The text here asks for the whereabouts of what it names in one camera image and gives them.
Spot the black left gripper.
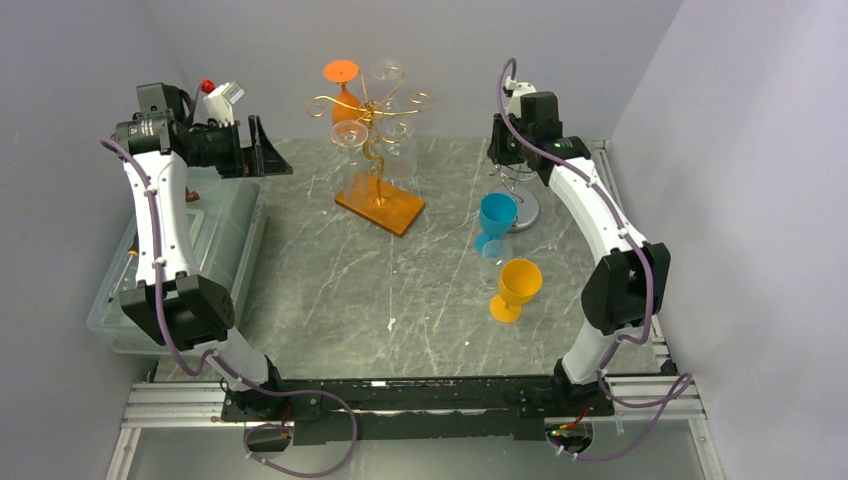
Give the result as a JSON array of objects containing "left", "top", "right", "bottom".
[{"left": 187, "top": 115, "right": 292, "bottom": 180}]

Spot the chrome wire glass rack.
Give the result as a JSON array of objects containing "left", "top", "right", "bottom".
[{"left": 487, "top": 164, "right": 541, "bottom": 233}]

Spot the clear plastic storage box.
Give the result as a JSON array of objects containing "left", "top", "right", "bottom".
[{"left": 86, "top": 168, "right": 267, "bottom": 356}]

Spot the clear pink tinted glass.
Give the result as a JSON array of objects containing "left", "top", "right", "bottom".
[{"left": 331, "top": 120, "right": 384, "bottom": 221}]

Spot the blue plastic goblet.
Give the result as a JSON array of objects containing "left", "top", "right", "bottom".
[{"left": 474, "top": 192, "right": 518, "bottom": 253}]

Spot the orange plastic goblet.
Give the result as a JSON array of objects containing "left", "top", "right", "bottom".
[{"left": 323, "top": 59, "right": 362, "bottom": 124}]

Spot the gold wire glass rack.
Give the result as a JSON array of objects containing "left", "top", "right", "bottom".
[{"left": 307, "top": 67, "right": 431, "bottom": 238}]

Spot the clear small glass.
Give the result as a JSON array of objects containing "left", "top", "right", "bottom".
[{"left": 380, "top": 117, "right": 417, "bottom": 181}]

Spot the clear tall glass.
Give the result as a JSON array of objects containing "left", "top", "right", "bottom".
[{"left": 479, "top": 239, "right": 513, "bottom": 285}]

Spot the clear wine glass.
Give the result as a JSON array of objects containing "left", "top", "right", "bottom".
[{"left": 369, "top": 58, "right": 404, "bottom": 112}]

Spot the yellow plastic goblet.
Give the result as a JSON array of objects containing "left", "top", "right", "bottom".
[{"left": 489, "top": 258, "right": 543, "bottom": 323}]

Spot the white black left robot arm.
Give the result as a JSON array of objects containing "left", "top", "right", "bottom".
[{"left": 101, "top": 80, "right": 293, "bottom": 420}]

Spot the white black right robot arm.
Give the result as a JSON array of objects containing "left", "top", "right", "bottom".
[{"left": 488, "top": 82, "right": 671, "bottom": 415}]

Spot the black yellow screwdriver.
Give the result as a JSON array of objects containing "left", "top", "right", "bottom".
[{"left": 107, "top": 247, "right": 138, "bottom": 303}]

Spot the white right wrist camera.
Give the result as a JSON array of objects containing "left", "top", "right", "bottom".
[{"left": 503, "top": 76, "right": 537, "bottom": 118}]

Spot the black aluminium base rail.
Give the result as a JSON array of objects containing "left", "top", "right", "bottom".
[{"left": 122, "top": 374, "right": 706, "bottom": 453}]

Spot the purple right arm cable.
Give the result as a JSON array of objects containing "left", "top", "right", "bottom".
[{"left": 496, "top": 57, "right": 695, "bottom": 463}]

